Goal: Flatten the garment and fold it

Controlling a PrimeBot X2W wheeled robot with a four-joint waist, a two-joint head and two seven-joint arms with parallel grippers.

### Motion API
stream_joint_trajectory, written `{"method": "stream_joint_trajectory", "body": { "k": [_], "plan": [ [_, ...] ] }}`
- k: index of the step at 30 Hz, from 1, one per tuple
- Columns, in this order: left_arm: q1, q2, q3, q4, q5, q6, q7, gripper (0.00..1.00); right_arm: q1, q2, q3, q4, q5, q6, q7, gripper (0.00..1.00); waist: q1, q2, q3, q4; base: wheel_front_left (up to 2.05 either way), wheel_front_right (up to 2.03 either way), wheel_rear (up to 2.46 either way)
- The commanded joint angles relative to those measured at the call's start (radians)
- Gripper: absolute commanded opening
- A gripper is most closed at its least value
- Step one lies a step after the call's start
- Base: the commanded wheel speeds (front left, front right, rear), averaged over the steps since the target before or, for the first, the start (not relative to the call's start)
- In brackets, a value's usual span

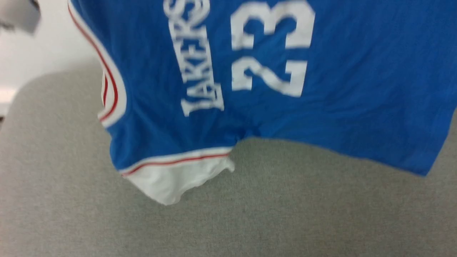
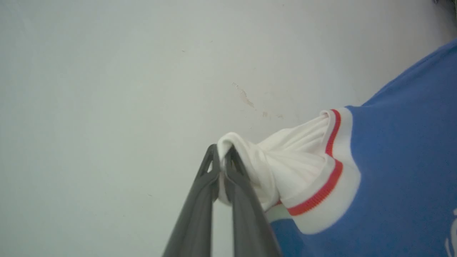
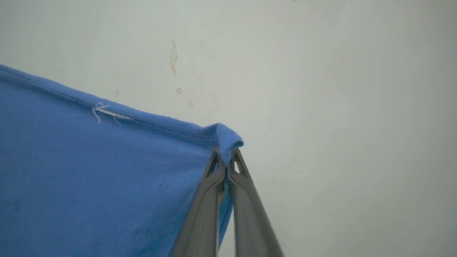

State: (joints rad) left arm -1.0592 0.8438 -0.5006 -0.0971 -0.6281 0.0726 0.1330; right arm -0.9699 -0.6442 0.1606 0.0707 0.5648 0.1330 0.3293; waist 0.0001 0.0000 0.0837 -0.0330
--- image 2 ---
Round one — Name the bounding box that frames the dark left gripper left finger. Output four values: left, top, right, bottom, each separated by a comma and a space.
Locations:
162, 144, 220, 257

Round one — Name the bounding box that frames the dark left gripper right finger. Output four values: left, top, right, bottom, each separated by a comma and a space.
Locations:
223, 145, 282, 257

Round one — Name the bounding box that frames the blue garment white red trim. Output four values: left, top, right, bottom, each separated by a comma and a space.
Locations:
217, 39, 457, 257

